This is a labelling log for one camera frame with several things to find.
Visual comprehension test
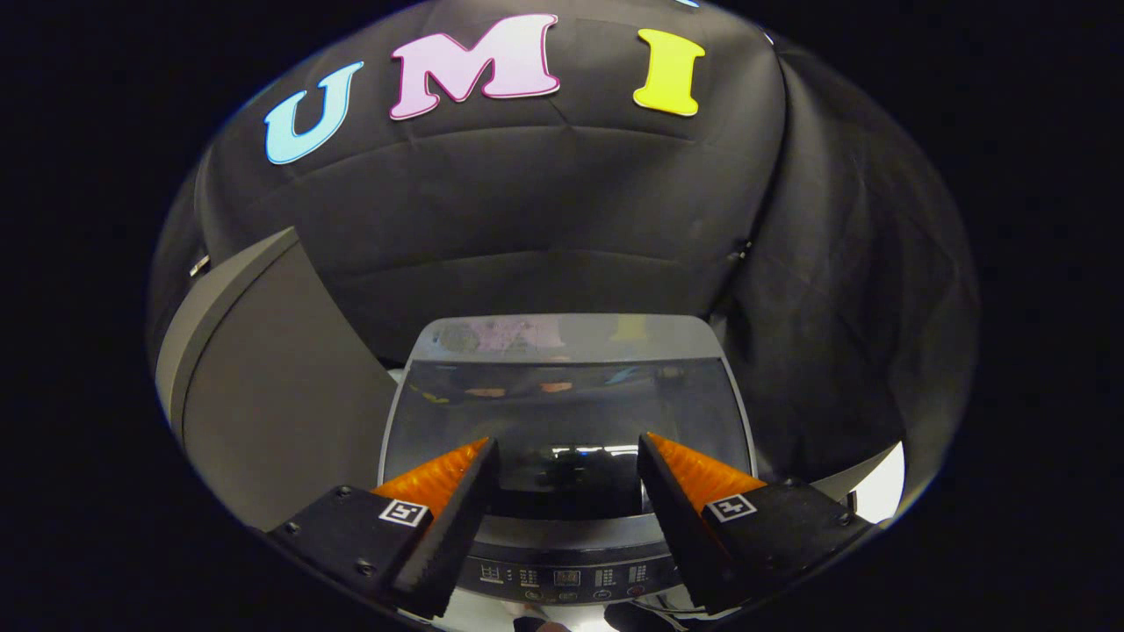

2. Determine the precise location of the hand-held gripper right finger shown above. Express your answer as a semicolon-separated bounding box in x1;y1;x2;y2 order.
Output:
637;431;881;614

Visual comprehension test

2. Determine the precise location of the grey washing machine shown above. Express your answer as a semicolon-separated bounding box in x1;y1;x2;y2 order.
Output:
378;313;767;620

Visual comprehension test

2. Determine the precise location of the dark glass washing machine lid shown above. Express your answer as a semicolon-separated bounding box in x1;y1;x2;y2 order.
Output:
382;355;756;521

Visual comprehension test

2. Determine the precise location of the white board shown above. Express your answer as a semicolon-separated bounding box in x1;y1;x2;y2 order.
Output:
812;442;906;526

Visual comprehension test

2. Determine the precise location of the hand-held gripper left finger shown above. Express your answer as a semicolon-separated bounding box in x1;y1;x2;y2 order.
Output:
266;436;502;618

